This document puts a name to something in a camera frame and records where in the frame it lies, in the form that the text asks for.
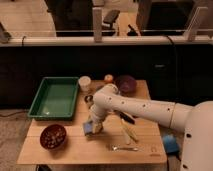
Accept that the purple bowl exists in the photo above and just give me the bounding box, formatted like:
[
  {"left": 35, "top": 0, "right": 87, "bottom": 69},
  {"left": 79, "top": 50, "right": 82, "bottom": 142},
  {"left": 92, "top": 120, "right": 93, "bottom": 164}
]
[{"left": 115, "top": 75, "right": 137, "bottom": 93}]

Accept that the white partition rail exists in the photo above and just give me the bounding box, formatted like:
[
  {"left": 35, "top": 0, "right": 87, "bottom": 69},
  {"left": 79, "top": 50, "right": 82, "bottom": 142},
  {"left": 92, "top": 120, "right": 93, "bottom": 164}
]
[{"left": 0, "top": 36, "right": 213, "bottom": 47}]

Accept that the cream spatula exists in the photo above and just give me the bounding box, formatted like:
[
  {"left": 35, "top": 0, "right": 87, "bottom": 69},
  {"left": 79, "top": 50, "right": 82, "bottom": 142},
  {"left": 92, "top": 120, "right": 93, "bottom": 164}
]
[{"left": 121, "top": 119, "right": 138, "bottom": 145}]

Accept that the blue tape roll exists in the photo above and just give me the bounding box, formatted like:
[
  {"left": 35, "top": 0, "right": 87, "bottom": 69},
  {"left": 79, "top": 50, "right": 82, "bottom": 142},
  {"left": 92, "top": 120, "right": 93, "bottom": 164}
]
[{"left": 162, "top": 135, "right": 180, "bottom": 154}]

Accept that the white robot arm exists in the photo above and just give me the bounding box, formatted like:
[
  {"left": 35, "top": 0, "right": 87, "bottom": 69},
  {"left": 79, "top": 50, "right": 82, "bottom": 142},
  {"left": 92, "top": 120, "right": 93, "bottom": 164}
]
[{"left": 90, "top": 84, "right": 213, "bottom": 171}]

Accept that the wooden table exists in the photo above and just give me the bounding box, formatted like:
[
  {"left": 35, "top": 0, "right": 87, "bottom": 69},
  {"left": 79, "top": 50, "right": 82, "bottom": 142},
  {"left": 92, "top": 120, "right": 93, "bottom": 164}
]
[{"left": 17, "top": 79, "right": 168, "bottom": 166}]

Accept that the office chair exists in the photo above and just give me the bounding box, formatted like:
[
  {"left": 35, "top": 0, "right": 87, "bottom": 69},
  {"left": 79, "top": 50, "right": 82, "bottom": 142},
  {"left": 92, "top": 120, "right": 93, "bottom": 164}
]
[{"left": 103, "top": 10, "right": 120, "bottom": 29}]

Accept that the small metal cup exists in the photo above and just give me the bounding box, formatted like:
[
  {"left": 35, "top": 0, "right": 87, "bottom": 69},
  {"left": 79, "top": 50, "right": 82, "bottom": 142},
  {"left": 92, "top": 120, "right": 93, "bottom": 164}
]
[{"left": 84, "top": 95, "right": 93, "bottom": 103}]

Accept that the dark red bowl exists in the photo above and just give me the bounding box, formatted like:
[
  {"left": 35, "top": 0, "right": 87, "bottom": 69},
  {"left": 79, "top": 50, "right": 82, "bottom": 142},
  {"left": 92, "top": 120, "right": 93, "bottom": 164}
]
[{"left": 40, "top": 124, "right": 66, "bottom": 150}]

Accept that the blue sponge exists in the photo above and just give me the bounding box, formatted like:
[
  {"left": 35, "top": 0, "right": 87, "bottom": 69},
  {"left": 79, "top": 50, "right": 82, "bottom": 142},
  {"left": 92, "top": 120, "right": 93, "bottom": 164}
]
[{"left": 83, "top": 122, "right": 93, "bottom": 136}]

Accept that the white cup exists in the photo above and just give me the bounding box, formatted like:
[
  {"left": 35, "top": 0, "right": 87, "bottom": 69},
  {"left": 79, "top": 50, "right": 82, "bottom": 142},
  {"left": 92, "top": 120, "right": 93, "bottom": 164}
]
[{"left": 78, "top": 76, "right": 91, "bottom": 92}]

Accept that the green plastic tray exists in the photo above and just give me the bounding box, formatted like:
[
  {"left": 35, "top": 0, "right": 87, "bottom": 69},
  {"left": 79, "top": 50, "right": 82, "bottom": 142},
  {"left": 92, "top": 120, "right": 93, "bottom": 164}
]
[{"left": 28, "top": 77, "right": 78, "bottom": 121}]

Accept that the black handled knife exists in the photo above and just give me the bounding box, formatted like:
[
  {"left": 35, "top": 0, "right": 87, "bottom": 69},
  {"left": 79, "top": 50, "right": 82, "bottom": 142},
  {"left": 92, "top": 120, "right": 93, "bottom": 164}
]
[{"left": 119, "top": 112, "right": 135, "bottom": 124}]

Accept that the silver fork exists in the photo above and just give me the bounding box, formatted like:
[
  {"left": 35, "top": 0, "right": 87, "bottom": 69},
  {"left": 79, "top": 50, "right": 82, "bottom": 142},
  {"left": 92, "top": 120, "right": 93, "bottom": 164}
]
[{"left": 108, "top": 145, "right": 138, "bottom": 151}]

